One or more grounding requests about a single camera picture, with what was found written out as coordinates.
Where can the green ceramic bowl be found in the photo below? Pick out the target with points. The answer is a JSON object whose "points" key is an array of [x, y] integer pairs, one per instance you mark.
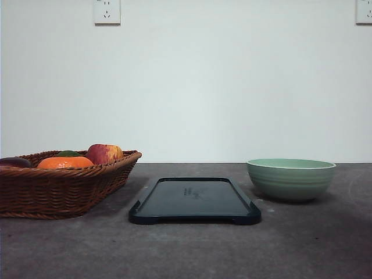
{"points": [[291, 179]]}

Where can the brown wicker basket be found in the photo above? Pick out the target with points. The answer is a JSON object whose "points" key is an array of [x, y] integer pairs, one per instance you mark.
{"points": [[62, 184]]}

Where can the dark rectangular tray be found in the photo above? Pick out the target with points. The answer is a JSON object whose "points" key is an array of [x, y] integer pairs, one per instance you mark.
{"points": [[208, 199]]}

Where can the red yellow apple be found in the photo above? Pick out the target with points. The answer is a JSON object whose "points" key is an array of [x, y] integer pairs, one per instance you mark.
{"points": [[104, 153]]}

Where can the dark green fruit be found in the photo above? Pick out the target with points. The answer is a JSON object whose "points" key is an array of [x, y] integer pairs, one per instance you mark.
{"points": [[67, 153]]}

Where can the orange tangerine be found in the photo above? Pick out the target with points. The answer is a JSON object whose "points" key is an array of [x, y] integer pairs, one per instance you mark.
{"points": [[64, 162]]}

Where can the dark purple fruit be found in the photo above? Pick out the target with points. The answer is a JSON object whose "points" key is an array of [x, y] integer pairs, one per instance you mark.
{"points": [[15, 162]]}

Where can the white wall socket left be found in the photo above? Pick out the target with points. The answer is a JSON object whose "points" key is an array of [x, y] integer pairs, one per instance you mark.
{"points": [[106, 13]]}

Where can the white wall socket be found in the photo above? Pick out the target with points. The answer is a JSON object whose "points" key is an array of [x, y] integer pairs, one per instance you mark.
{"points": [[363, 13], [106, 13]]}

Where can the white wall socket right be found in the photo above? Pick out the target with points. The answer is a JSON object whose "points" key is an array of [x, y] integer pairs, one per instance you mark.
{"points": [[363, 13]]}

